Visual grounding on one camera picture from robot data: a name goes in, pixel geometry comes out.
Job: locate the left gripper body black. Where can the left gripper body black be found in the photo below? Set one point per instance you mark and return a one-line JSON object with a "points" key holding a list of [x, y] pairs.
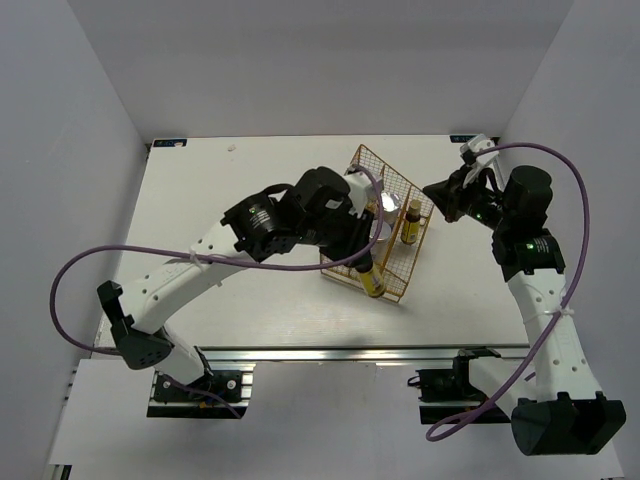
{"points": [[341, 234]]}

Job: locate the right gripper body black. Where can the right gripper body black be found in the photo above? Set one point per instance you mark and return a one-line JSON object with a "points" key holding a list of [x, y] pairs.
{"points": [[468, 195]]}

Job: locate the white jar silver lid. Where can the white jar silver lid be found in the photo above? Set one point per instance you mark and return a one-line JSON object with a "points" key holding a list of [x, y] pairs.
{"points": [[391, 206], [384, 233]]}

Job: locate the small yellow bottle cork cap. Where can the small yellow bottle cork cap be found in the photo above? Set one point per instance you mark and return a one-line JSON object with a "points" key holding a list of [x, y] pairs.
{"points": [[371, 280]]}

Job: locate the small brown bottle yellow label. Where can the small brown bottle yellow label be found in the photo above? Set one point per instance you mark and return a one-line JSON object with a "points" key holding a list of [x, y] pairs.
{"points": [[411, 223]]}

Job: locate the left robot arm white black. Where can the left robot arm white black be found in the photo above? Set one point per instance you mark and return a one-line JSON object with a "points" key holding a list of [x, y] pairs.
{"points": [[323, 209]]}

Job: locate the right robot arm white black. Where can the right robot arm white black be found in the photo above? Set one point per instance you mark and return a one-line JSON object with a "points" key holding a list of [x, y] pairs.
{"points": [[562, 410]]}

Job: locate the blue corner sticker right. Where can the blue corner sticker right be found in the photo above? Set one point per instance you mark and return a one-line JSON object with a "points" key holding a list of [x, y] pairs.
{"points": [[461, 139]]}

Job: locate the blue corner sticker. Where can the blue corner sticker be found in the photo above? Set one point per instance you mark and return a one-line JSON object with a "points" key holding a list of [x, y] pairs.
{"points": [[461, 139], [169, 143]]}

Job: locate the blue corner sticker left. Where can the blue corner sticker left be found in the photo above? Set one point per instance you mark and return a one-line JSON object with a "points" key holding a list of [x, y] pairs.
{"points": [[169, 143]]}

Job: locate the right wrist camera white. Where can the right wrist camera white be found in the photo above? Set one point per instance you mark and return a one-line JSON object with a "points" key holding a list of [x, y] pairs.
{"points": [[477, 154]]}

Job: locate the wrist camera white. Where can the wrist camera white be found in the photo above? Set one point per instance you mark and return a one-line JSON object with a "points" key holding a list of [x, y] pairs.
{"points": [[477, 154], [364, 188]]}

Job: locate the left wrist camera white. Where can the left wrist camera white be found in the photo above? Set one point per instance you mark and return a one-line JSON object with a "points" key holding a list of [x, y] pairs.
{"points": [[364, 188]]}

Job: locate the gold wire mesh organizer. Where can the gold wire mesh organizer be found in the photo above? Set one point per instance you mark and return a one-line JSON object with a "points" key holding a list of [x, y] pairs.
{"points": [[395, 260]]}

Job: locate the aluminium table rail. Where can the aluminium table rail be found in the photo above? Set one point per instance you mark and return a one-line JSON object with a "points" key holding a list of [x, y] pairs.
{"points": [[334, 354]]}

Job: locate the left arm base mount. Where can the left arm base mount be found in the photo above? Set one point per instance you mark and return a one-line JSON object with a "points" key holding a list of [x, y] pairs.
{"points": [[225, 395]]}

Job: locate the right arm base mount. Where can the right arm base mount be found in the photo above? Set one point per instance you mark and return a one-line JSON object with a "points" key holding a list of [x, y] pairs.
{"points": [[444, 389]]}

